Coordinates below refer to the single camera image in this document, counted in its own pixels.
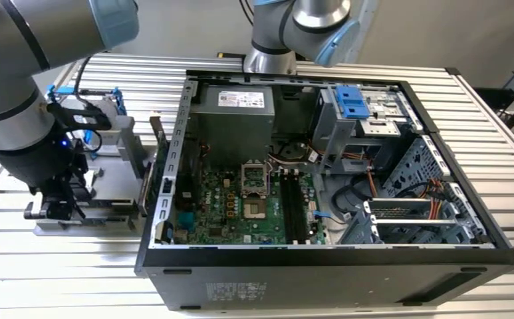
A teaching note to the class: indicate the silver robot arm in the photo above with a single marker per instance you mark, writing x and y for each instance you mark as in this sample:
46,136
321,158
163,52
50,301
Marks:
16,99

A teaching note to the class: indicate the black RAM slot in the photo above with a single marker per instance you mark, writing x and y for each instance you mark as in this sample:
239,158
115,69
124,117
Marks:
293,206
298,206
287,206
303,206

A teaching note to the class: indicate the silver CPU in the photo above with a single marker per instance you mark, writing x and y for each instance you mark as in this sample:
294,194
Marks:
88,181

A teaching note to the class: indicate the grey parts rack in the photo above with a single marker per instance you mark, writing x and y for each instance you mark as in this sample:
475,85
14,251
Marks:
110,179

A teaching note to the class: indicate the hard disk in blue carrier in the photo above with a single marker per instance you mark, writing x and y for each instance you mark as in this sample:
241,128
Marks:
106,105

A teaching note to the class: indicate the green graphics card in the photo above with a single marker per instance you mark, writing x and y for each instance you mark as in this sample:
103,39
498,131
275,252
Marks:
161,156

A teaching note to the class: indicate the green motherboard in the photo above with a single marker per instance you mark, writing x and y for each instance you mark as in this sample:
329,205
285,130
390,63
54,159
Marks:
221,212

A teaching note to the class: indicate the grey power supply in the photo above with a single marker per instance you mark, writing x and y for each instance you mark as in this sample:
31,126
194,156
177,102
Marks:
230,133

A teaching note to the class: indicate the CPU socket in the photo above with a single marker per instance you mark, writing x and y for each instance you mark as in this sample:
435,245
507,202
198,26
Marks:
255,208

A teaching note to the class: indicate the thin locking lever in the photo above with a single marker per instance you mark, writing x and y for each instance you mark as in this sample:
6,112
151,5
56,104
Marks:
267,181

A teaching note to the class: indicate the yellow black plug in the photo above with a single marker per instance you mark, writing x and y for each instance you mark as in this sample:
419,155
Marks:
223,54

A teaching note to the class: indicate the round black speaker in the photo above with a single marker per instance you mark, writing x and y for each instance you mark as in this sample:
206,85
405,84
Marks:
293,150

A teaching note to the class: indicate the black PC case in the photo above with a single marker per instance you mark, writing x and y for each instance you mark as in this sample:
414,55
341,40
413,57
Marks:
283,285

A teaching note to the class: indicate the blue plastic drive latch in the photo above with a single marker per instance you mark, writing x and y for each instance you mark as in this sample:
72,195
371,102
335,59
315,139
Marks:
350,99

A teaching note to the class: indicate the silver drive cage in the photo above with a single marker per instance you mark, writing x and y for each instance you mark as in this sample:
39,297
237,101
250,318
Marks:
381,129

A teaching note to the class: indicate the metal disk bay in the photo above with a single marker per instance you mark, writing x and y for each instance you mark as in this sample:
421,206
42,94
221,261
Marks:
417,222

